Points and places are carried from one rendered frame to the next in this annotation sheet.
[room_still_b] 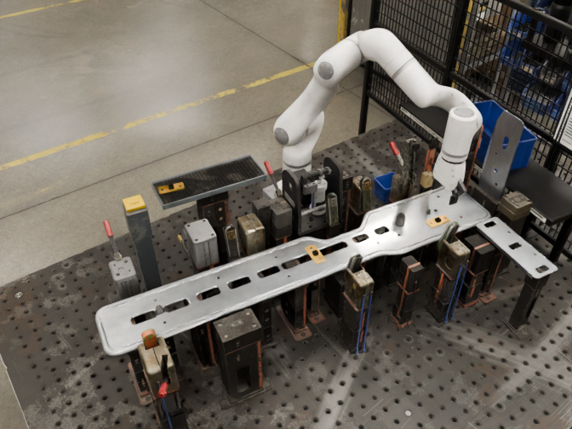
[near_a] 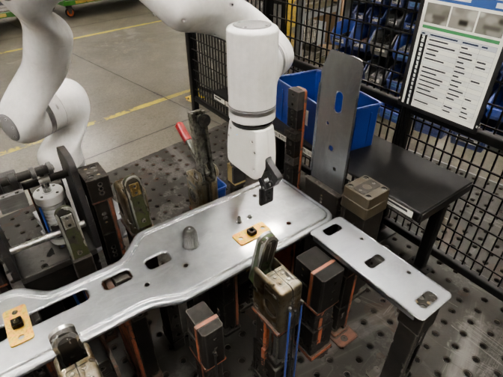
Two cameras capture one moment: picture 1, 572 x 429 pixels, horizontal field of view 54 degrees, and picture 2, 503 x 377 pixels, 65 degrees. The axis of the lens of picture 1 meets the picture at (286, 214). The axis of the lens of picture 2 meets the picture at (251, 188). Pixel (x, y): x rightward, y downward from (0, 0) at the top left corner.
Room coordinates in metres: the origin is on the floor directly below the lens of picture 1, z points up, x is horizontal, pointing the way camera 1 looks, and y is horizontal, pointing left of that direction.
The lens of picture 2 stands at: (0.82, -0.43, 1.59)
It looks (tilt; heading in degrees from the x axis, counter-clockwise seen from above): 36 degrees down; 350
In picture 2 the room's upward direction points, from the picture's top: straight up
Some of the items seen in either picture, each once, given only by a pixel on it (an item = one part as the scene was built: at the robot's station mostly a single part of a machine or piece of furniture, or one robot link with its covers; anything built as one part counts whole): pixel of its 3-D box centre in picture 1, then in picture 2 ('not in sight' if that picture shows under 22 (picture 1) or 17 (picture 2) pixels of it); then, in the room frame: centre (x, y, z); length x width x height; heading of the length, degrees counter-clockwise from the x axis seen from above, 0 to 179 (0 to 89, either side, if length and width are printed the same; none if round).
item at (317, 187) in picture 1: (311, 220); (56, 255); (1.53, -0.09, 0.94); 0.18 x 0.13 x 0.49; 117
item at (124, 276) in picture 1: (132, 305); not in sight; (1.19, 0.51, 0.88); 0.11 x 0.10 x 0.36; 27
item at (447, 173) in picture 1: (450, 168); (251, 141); (1.47, -0.54, 1.23); 0.10 x 0.07 x 0.11; 27
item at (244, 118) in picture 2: (454, 151); (251, 110); (1.47, -0.53, 1.29); 0.09 x 0.08 x 0.03; 27
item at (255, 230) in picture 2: (437, 220); (251, 231); (1.47, -0.54, 1.01); 0.08 x 0.04 x 0.01; 117
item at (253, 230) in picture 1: (252, 263); not in sight; (1.37, 0.12, 0.89); 0.13 x 0.11 x 0.38; 27
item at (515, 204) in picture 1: (504, 236); (355, 242); (1.52, -0.82, 0.88); 0.08 x 0.08 x 0.36; 27
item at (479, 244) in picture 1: (470, 271); (313, 304); (1.38, -0.66, 0.84); 0.11 x 0.10 x 0.28; 27
